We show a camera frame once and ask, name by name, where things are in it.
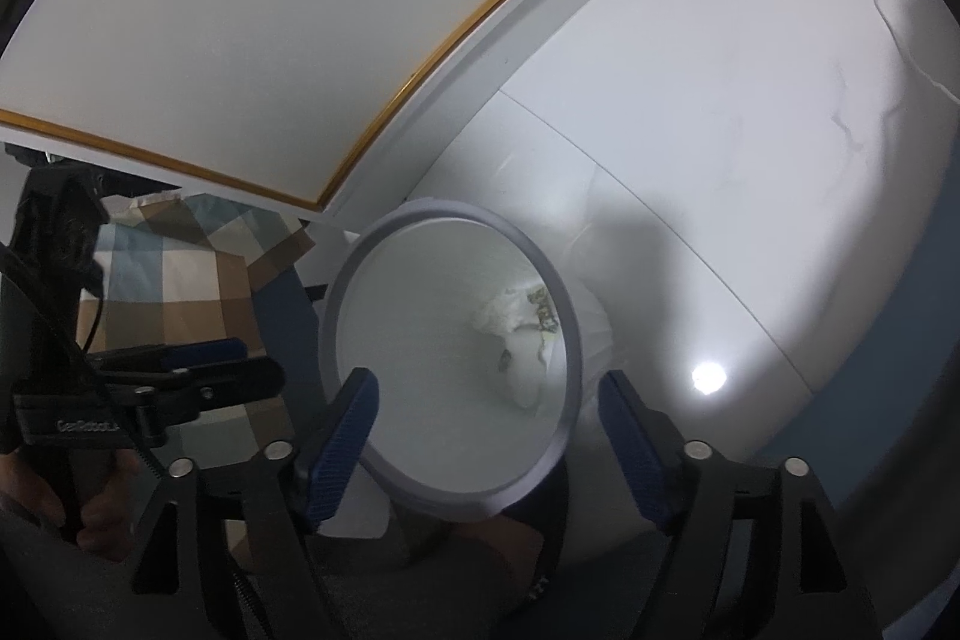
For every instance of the white round trash bin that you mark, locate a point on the white round trash bin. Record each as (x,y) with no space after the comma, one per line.
(420,325)

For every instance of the black slipper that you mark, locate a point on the black slipper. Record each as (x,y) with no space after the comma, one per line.
(551,535)

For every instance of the crumpled white tissues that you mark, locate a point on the crumpled white tissues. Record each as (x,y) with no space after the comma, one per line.
(517,377)

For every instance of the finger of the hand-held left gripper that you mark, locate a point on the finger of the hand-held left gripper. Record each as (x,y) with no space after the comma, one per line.
(225,385)
(206,351)

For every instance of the person's left forearm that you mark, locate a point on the person's left forearm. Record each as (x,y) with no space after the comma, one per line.
(45,580)

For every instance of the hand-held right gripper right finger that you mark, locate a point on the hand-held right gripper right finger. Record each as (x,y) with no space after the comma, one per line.
(634,452)

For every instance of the checkered blanket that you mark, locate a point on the checkered blanket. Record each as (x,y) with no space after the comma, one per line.
(172,280)

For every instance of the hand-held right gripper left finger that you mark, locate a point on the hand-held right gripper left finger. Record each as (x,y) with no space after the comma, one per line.
(341,452)

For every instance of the person's left hand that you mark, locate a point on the person's left hand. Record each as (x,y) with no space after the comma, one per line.
(109,505)

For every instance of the white wardrobe with gold trim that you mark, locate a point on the white wardrobe with gold trim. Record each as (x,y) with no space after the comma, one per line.
(262,10)

